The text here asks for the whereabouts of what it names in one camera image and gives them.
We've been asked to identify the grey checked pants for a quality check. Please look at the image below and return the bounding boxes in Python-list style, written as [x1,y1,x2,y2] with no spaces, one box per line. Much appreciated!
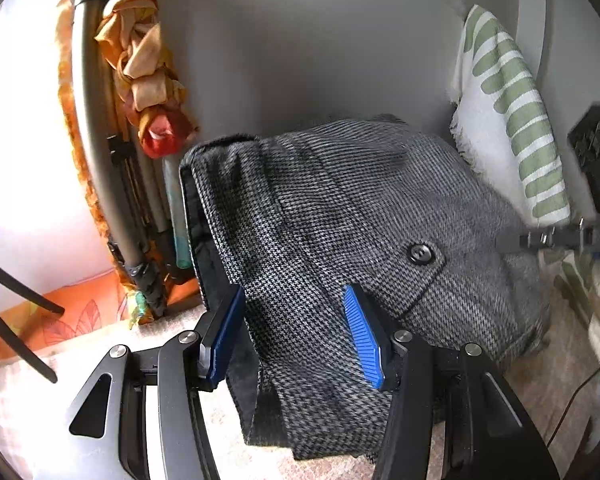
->
[179,114,552,463]

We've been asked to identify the orange knotted scarf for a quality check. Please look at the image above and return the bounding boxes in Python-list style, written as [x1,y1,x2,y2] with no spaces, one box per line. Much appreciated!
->
[94,0,201,160]

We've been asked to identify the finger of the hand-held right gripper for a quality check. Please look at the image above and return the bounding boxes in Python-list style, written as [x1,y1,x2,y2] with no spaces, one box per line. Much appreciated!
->
[495,221,600,257]

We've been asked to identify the green striped white blanket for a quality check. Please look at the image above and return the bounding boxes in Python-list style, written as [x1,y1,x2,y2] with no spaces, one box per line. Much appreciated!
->
[449,4,600,441]

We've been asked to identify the plaid bed sheet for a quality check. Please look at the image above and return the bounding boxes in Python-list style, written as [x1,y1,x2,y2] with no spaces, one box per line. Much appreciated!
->
[0,280,600,480]

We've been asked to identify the grey folding metal stand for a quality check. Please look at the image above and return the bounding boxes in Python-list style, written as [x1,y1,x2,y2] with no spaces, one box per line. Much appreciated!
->
[71,0,191,318]

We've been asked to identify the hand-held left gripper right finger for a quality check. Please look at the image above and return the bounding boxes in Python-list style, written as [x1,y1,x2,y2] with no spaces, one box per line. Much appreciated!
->
[344,284,561,480]

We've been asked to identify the orange floral cloth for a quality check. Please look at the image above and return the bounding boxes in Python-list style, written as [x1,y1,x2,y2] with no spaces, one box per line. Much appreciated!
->
[0,267,203,368]

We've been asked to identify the teal patterned cloth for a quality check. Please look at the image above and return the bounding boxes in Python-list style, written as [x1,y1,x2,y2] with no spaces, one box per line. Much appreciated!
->
[162,154,197,272]

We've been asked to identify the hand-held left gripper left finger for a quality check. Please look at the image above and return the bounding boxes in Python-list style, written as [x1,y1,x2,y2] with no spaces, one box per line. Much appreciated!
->
[67,285,246,480]

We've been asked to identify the orange patterned cloth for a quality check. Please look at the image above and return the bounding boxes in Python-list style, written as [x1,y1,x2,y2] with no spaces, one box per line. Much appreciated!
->
[55,0,156,326]

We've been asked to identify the thin black cable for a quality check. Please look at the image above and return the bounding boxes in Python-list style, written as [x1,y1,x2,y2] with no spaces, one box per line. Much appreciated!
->
[545,337,600,447]

